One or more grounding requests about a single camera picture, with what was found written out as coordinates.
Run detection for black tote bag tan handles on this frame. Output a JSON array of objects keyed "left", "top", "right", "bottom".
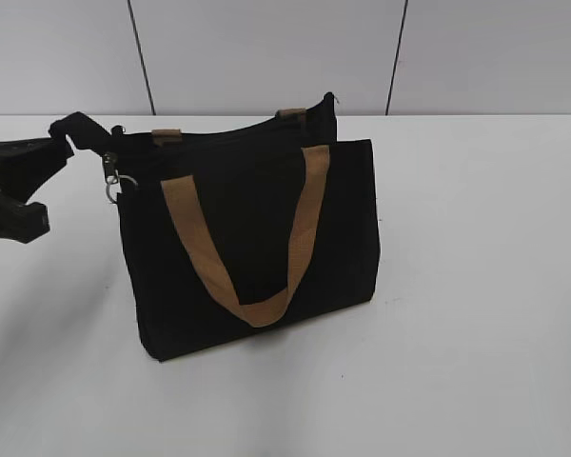
[{"left": 49, "top": 93, "right": 381, "bottom": 362}]

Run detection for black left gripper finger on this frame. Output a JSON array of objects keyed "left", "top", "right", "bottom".
[
  {"left": 0, "top": 137, "right": 74, "bottom": 172},
  {"left": 0, "top": 192, "right": 48, "bottom": 244}
]

